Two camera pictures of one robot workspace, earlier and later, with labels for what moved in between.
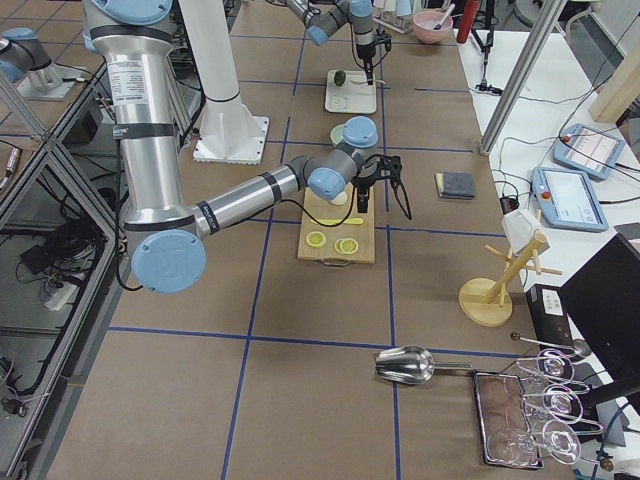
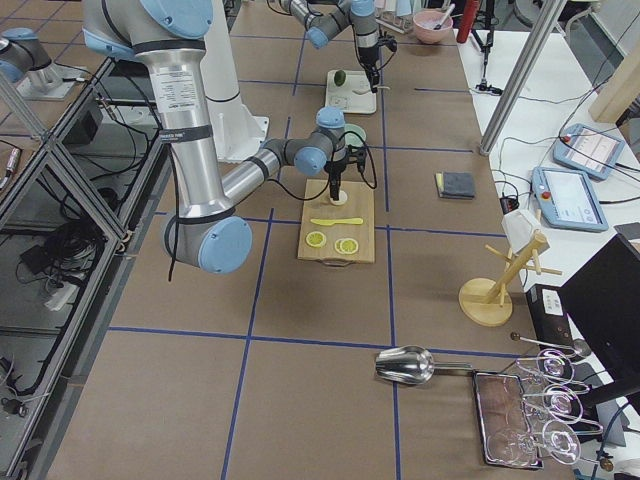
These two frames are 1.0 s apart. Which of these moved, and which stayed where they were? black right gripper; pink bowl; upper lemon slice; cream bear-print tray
Moved: black right gripper
Stayed: pink bowl; upper lemon slice; cream bear-print tray
